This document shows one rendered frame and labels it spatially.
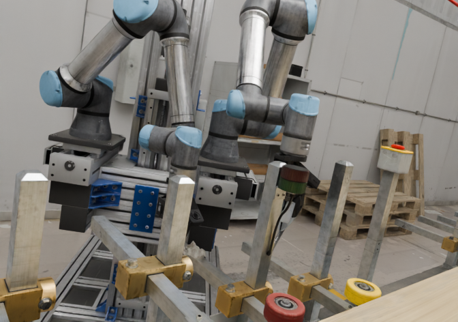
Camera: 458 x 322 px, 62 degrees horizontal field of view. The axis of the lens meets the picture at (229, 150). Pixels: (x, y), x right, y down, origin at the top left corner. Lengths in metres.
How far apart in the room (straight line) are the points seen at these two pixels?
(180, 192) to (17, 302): 0.29
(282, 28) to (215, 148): 0.48
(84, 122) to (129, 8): 0.50
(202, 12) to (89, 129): 0.64
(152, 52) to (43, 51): 1.74
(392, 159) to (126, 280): 0.85
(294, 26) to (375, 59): 4.13
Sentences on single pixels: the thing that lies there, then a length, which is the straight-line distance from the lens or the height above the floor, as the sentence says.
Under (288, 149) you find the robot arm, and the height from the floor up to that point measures 1.18.
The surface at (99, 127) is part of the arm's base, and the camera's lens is 1.48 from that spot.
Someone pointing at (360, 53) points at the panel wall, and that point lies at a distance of 5.16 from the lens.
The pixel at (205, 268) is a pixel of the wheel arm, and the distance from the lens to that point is 1.00.
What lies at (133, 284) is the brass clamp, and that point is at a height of 0.95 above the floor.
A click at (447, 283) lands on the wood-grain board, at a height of 0.90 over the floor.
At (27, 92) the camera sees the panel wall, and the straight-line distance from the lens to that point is 3.26.
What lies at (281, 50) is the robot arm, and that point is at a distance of 1.33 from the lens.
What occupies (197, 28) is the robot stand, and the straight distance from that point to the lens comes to 1.61.
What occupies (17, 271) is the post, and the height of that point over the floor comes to 1.00.
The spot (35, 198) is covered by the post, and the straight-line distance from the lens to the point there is 0.60.
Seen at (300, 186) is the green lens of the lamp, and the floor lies 1.13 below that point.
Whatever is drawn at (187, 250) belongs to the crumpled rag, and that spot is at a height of 0.87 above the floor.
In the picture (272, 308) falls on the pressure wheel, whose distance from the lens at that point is 0.81.
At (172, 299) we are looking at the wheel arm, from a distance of 0.66.
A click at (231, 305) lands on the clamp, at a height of 0.85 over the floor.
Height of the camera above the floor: 1.30
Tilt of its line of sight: 9 degrees down
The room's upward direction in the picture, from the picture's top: 11 degrees clockwise
